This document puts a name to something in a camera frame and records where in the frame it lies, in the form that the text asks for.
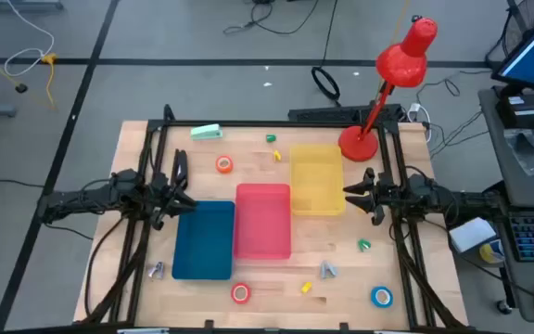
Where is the clear plastic bag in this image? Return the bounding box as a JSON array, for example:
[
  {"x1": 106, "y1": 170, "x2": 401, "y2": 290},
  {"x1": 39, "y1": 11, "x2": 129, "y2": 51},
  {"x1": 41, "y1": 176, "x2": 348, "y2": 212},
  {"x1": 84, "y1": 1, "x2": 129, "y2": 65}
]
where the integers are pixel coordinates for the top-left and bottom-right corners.
[{"x1": 502, "y1": 128, "x2": 534, "y2": 176}]

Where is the coiled black cable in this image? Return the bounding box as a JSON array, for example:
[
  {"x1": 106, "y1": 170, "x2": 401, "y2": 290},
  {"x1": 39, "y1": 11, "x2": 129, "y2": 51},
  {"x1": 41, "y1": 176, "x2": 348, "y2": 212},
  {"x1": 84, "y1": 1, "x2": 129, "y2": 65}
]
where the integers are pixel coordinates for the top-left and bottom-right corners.
[{"x1": 311, "y1": 66, "x2": 341, "y2": 102}]

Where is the yellow and blue roll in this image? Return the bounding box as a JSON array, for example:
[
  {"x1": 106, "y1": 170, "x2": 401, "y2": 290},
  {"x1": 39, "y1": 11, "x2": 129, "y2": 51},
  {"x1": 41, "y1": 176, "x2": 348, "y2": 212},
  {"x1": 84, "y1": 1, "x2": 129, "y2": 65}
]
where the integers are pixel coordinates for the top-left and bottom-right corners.
[{"x1": 478, "y1": 239, "x2": 505, "y2": 264}]

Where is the white power adapter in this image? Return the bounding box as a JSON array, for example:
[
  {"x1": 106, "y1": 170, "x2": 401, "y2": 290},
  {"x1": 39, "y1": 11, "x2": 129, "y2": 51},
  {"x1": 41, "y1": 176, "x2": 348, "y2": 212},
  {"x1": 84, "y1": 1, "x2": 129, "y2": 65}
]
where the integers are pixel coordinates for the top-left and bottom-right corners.
[{"x1": 408, "y1": 102, "x2": 433, "y2": 143}]

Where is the yellow floor cable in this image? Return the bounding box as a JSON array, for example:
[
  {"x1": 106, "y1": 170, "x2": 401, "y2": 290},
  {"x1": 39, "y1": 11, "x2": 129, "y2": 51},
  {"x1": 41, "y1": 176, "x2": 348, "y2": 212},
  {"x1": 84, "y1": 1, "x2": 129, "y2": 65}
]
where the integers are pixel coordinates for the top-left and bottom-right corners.
[{"x1": 0, "y1": 44, "x2": 59, "y2": 110}]

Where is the black power strip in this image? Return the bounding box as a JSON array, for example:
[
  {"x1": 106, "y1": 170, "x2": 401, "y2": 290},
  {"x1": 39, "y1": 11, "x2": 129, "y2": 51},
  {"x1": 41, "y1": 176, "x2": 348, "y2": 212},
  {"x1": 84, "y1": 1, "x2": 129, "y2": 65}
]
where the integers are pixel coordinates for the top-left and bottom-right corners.
[{"x1": 287, "y1": 104, "x2": 402, "y2": 124}]

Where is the red tape roll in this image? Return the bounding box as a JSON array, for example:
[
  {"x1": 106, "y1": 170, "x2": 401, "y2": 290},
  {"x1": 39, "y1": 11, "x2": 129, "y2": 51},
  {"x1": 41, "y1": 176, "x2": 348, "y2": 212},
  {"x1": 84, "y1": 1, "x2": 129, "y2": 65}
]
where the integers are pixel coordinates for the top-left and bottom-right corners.
[{"x1": 230, "y1": 282, "x2": 252, "y2": 305}]

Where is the blue tape roll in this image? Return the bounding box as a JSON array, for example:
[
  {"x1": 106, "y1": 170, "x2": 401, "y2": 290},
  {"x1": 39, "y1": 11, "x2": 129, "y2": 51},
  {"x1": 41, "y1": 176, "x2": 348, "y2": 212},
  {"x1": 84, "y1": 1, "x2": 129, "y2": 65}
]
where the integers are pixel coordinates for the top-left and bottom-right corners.
[{"x1": 370, "y1": 286, "x2": 394, "y2": 309}]

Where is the white cardboard box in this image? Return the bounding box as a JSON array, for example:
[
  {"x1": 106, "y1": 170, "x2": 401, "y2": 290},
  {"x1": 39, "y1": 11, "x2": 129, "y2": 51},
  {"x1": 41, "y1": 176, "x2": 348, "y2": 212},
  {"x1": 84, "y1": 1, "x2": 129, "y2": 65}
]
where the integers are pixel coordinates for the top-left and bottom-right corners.
[{"x1": 448, "y1": 216, "x2": 498, "y2": 254}]

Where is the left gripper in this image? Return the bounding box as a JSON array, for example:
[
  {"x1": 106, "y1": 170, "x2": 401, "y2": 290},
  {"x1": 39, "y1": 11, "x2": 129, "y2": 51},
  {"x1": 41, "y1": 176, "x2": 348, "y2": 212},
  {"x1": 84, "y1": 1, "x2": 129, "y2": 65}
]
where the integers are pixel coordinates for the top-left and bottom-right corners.
[{"x1": 150, "y1": 172, "x2": 199, "y2": 232}]

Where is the black tangled cable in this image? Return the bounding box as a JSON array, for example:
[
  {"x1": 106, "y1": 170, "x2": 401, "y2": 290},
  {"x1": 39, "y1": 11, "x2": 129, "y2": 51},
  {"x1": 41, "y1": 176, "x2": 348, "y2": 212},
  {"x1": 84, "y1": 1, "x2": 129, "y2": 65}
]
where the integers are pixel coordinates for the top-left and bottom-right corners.
[{"x1": 414, "y1": 69, "x2": 493, "y2": 159}]

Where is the grey side desk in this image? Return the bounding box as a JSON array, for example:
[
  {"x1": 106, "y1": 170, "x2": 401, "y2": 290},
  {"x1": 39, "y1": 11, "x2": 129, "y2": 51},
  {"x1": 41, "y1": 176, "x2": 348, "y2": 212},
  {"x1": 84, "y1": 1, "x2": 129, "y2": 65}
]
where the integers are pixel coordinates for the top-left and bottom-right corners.
[{"x1": 477, "y1": 85, "x2": 534, "y2": 324}]

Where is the blue plastic bin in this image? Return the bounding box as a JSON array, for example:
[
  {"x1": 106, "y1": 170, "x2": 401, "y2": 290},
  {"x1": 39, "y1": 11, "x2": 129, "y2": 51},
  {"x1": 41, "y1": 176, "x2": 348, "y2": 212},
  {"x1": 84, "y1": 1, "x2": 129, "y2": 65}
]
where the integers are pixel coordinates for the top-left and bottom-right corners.
[{"x1": 172, "y1": 199, "x2": 236, "y2": 281}]

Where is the black box with labels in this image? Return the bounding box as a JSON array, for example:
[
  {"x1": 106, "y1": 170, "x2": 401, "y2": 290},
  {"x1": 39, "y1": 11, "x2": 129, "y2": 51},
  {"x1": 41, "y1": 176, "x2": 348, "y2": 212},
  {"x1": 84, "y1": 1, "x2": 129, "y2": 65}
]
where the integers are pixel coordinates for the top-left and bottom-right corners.
[{"x1": 495, "y1": 94, "x2": 534, "y2": 130}]

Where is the orange tape roll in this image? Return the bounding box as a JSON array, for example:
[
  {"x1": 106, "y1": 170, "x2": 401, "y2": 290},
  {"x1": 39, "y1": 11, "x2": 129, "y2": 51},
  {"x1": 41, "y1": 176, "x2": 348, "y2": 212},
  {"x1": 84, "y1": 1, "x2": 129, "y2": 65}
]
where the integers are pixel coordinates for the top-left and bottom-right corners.
[{"x1": 215, "y1": 155, "x2": 235, "y2": 174}]

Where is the pink plastic bin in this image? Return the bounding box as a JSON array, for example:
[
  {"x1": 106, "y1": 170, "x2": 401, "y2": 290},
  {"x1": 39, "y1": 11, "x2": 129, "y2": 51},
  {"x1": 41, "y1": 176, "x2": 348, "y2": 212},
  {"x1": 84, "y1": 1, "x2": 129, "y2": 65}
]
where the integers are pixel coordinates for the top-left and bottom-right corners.
[{"x1": 233, "y1": 183, "x2": 293, "y2": 261}]

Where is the yellow hanging cable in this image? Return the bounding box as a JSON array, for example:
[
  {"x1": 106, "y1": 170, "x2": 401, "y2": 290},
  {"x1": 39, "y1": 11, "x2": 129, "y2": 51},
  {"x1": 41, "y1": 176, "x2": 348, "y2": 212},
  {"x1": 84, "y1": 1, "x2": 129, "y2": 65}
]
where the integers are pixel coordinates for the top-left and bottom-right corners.
[{"x1": 377, "y1": 0, "x2": 411, "y2": 94}]

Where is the black floor fan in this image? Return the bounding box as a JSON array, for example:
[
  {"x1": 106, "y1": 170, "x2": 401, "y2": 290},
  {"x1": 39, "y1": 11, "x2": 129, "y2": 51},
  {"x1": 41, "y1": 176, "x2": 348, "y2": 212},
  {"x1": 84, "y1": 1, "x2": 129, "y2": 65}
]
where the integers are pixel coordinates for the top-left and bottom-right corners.
[{"x1": 484, "y1": 0, "x2": 534, "y2": 71}]

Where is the black floor cable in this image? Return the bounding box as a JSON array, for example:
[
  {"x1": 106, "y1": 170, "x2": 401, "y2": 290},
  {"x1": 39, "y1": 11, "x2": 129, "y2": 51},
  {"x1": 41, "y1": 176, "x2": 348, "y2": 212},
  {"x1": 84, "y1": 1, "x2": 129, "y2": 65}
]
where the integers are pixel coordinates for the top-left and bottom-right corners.
[{"x1": 222, "y1": 0, "x2": 340, "y2": 69}]

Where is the red desk lamp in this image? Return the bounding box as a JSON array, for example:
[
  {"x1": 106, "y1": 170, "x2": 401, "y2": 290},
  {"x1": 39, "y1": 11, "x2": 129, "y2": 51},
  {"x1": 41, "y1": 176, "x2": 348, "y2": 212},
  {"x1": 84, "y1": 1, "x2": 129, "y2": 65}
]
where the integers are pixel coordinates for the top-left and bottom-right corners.
[{"x1": 337, "y1": 16, "x2": 439, "y2": 163}]

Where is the mint green stapler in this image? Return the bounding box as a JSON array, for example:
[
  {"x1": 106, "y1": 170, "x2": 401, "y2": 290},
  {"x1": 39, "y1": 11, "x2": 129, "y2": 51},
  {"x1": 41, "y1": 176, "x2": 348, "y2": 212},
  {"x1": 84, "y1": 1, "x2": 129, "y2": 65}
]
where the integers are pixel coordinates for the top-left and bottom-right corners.
[{"x1": 190, "y1": 123, "x2": 223, "y2": 142}]

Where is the white floor cable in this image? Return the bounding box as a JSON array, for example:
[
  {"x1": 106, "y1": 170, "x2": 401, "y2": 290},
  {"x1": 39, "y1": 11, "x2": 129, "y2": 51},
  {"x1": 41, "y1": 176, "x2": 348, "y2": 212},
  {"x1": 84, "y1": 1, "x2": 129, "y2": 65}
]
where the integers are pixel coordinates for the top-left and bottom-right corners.
[{"x1": 3, "y1": 0, "x2": 56, "y2": 78}]

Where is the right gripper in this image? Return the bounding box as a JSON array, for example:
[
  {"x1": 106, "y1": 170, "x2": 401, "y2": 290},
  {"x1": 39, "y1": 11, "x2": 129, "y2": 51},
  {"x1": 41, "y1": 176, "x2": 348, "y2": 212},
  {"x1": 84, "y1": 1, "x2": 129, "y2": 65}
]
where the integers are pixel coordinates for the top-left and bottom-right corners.
[{"x1": 343, "y1": 167, "x2": 394, "y2": 227}]

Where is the yellow plastic bin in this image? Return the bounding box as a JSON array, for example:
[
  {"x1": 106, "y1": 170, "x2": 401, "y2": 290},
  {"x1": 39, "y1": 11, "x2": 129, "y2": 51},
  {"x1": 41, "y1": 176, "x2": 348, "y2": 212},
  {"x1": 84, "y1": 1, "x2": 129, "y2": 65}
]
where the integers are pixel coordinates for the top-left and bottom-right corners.
[{"x1": 288, "y1": 143, "x2": 347, "y2": 217}]

